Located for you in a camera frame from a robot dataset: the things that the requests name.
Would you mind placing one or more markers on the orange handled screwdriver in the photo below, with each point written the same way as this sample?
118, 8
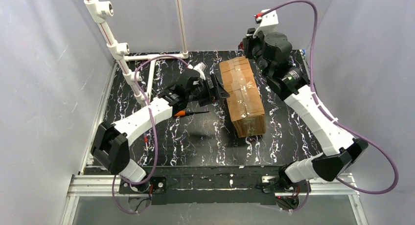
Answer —
188, 113

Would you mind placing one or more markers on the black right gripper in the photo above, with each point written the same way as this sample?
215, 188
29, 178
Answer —
247, 44

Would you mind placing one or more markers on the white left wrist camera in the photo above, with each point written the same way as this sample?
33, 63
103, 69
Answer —
200, 68

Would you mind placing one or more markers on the blue red small screwdriver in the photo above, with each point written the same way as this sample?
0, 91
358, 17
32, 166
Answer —
146, 144

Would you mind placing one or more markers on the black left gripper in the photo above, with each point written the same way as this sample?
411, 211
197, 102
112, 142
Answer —
212, 89

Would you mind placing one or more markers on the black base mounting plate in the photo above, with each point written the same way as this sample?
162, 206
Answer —
216, 184

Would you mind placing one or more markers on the brown cardboard express box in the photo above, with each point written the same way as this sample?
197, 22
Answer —
244, 103

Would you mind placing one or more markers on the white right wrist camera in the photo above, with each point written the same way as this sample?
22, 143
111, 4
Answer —
267, 21

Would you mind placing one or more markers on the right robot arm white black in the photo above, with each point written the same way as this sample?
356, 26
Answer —
271, 53

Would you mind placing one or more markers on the white pvc pipe frame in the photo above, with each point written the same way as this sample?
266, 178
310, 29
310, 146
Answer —
140, 30

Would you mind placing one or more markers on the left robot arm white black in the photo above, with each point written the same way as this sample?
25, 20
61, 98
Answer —
110, 146

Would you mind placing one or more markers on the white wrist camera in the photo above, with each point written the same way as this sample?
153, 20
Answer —
200, 68
267, 21

